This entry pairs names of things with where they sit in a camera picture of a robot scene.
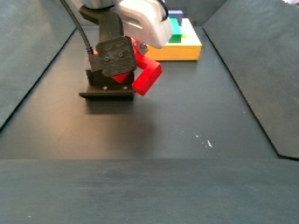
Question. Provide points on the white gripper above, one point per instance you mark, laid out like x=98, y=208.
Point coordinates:
x=146, y=21

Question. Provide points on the red E-shaped block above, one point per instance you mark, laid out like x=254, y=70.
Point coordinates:
x=148, y=69

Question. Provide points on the yellow base board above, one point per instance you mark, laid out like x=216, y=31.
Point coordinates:
x=184, y=51

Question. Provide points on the purple cross block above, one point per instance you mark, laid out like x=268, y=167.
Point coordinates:
x=176, y=14

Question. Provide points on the green bar block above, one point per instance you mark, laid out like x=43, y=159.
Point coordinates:
x=176, y=31

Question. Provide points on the black angled holder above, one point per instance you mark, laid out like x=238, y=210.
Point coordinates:
x=108, y=88

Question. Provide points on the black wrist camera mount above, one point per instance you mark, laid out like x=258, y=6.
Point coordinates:
x=115, y=58

